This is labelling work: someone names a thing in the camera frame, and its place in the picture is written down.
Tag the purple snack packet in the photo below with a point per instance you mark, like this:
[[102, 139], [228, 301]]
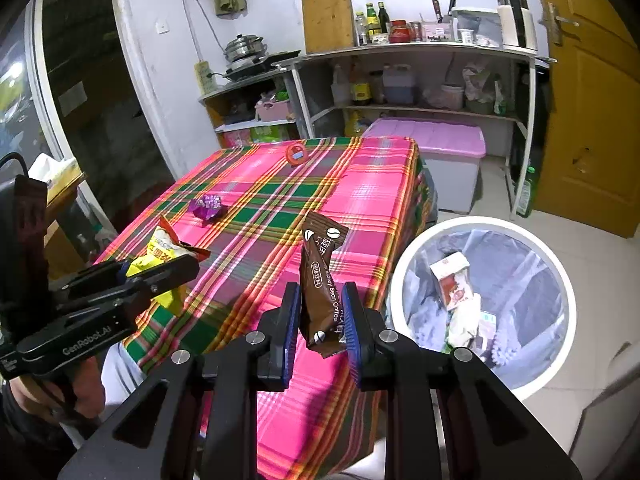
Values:
[[207, 206]]

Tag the white electric kettle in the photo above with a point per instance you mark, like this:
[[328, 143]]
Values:
[[515, 22]]

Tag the black induction cooker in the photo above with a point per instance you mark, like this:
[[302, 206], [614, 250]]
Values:
[[260, 66]]

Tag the yellow snack packet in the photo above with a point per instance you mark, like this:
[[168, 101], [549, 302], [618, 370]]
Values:
[[160, 250]]

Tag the clear plastic bottle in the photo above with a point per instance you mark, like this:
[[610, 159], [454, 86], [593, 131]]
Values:
[[361, 30]]

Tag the white plastic bucket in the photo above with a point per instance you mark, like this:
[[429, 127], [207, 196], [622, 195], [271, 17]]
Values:
[[452, 96]]

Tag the steel steamer pot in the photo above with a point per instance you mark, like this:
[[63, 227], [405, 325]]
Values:
[[245, 50]]

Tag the small cardboard box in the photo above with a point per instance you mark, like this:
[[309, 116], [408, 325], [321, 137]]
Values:
[[452, 280]]

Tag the green bottle with yellow label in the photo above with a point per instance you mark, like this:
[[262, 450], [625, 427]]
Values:
[[372, 22]]

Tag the white wall switch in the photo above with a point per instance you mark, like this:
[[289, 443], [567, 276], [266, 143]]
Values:
[[161, 26]]

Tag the pink plaid tablecloth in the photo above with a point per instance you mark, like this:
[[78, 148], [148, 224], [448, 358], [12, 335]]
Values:
[[260, 195]]

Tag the clear plastic container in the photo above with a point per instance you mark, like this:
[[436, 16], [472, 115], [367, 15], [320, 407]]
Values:
[[477, 27]]

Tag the yellow power strip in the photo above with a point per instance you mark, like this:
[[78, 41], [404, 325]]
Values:
[[203, 79]]

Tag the grey bin liner bag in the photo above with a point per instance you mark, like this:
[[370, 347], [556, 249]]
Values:
[[520, 280]]

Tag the white round trash bin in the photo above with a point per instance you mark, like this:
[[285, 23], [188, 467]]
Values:
[[566, 280]]

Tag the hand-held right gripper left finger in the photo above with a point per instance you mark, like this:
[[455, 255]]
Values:
[[292, 340]]

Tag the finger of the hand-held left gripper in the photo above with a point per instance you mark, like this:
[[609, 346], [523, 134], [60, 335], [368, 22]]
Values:
[[95, 276], [170, 270]]

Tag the oil bottle with yellow label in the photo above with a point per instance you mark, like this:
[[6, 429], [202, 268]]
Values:
[[360, 87]]

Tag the green snack packet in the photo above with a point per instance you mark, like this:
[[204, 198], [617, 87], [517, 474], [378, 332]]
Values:
[[488, 322]]

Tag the green glass bottle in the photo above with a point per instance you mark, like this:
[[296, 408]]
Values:
[[525, 195]]

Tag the brown coffee packet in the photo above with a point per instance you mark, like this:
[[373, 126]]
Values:
[[320, 270]]

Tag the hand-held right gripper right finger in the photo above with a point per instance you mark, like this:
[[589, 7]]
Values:
[[351, 340]]

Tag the kitchen knives in pink holder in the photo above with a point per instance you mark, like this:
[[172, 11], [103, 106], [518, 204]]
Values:
[[436, 30]]

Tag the small wooden shelf unit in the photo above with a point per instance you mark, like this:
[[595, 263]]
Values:
[[250, 85]]

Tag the person's left hand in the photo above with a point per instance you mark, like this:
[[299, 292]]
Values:
[[85, 390]]

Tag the storage box with pink lid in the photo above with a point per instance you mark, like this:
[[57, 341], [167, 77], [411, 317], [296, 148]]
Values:
[[430, 135]]

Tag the dark sauce bottle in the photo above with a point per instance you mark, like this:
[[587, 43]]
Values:
[[383, 19]]

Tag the red jar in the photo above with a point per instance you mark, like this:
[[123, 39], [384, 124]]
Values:
[[398, 32]]

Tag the wooden cutting board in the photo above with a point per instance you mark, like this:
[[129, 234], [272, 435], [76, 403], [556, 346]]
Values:
[[327, 17]]

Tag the yellow wooden door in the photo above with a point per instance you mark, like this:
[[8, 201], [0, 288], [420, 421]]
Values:
[[590, 110]]

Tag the large metal shelf unit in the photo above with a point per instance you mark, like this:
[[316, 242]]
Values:
[[425, 50]]

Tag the pink plastic basket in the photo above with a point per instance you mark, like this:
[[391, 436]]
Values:
[[274, 110]]

